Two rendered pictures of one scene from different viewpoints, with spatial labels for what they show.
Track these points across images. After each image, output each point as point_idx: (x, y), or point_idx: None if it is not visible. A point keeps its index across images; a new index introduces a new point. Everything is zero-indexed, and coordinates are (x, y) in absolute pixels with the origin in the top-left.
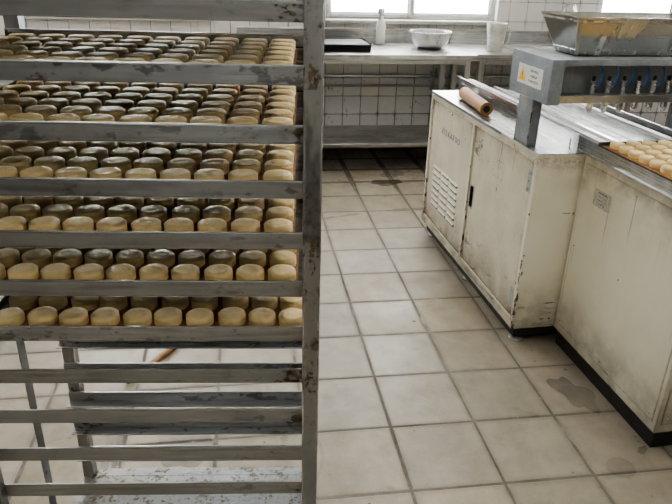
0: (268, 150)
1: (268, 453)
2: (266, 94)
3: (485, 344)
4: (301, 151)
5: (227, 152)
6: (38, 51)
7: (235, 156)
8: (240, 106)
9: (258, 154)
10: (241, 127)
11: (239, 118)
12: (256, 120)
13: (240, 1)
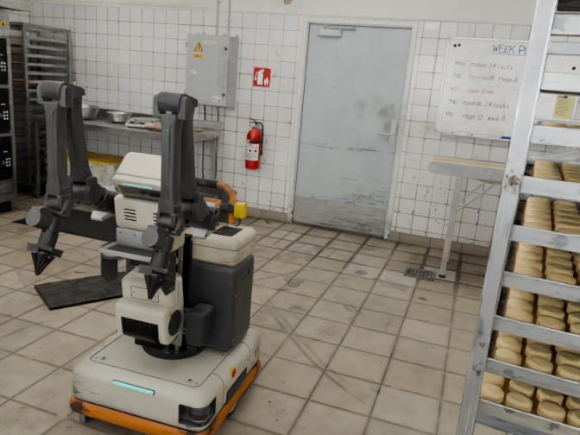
0: (542, 268)
1: (501, 421)
2: (555, 224)
3: None
4: (508, 261)
5: (579, 255)
6: None
7: (573, 268)
8: (573, 211)
9: (550, 249)
10: (562, 198)
11: (567, 203)
12: (554, 202)
13: (576, 123)
